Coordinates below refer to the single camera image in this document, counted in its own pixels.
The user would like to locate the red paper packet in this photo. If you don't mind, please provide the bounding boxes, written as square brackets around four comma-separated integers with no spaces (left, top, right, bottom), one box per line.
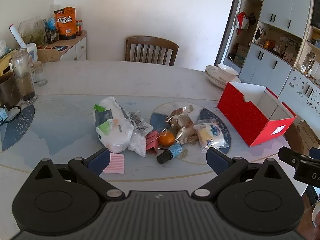
[145,129,167,155]

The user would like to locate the brown slatted wooden chair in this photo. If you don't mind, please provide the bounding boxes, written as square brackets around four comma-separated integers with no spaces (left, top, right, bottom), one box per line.
[125,36,179,66]

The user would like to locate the white printed mug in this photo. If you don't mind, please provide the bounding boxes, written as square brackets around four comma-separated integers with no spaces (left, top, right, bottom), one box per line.
[25,42,38,63]

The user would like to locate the black printed white packet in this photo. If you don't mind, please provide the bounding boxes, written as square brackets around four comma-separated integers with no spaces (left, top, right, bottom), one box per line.
[126,112,154,133]

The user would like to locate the white sticker-covered cabinet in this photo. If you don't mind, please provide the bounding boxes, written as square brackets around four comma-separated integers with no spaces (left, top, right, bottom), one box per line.
[278,69,320,122]

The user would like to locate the pink striped eraser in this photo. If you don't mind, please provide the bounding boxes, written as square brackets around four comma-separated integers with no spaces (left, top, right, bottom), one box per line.
[103,154,125,174]

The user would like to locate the white sideboard cabinet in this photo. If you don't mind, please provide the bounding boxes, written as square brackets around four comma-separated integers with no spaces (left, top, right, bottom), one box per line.
[36,30,87,62]

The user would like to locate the grey wall cupboard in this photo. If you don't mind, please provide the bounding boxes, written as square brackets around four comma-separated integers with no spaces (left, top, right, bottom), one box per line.
[215,0,320,85]

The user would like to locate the white paper roll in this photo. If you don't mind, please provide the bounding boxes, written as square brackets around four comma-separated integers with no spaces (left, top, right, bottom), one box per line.
[9,24,27,49]

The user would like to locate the orange snack bag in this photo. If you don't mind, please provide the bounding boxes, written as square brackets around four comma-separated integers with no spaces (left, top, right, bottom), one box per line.
[54,6,77,40]

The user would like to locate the blue round mat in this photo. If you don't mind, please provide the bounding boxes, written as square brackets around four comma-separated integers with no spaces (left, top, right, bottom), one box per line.
[47,45,69,52]

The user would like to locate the red hanging bag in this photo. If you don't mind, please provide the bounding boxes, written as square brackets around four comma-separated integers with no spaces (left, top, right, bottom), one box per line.
[234,11,250,33]

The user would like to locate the clear packet yellow cake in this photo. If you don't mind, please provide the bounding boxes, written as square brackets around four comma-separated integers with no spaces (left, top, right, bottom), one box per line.
[194,121,228,153]

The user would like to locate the dark glass jar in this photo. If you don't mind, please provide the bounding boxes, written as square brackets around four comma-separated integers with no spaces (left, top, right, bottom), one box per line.
[46,29,60,44]

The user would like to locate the orange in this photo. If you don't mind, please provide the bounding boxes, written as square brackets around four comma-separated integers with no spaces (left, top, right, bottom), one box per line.
[158,132,175,147]

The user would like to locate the brown cardboard carton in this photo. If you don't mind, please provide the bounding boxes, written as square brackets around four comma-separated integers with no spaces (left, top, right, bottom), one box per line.
[297,120,320,153]

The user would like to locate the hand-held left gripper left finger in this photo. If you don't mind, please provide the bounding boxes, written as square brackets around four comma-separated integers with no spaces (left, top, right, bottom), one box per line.
[31,147,125,202]

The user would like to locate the clear plastic plant bag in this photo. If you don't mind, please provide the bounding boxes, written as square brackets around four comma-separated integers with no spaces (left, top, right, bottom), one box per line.
[18,17,48,47]

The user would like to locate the blue bottle black cap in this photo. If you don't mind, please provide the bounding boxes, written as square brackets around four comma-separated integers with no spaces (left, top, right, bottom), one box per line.
[156,143,183,165]

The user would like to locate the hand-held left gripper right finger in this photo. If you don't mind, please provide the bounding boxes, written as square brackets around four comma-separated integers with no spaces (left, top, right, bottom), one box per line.
[191,147,292,198]

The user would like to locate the red cardboard box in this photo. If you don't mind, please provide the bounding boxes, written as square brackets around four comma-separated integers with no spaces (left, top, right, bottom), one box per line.
[217,81,297,147]

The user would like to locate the brown mug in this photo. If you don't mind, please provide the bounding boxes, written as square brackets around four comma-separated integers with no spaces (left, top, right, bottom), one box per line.
[0,72,22,109]

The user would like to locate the white marble desktop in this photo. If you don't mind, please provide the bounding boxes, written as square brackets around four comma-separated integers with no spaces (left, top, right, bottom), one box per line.
[0,60,313,205]

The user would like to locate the white bowl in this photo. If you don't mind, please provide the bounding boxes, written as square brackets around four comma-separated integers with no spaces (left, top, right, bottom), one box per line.
[217,64,239,81]

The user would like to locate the black scissors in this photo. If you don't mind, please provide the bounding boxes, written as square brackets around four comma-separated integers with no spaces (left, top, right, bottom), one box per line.
[0,105,22,126]

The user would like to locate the tall glass bottle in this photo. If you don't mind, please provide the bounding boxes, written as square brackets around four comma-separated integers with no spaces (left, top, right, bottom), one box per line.
[11,48,38,105]

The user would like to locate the small glass cup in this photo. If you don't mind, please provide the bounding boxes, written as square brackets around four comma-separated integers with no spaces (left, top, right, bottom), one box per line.
[32,61,48,87]

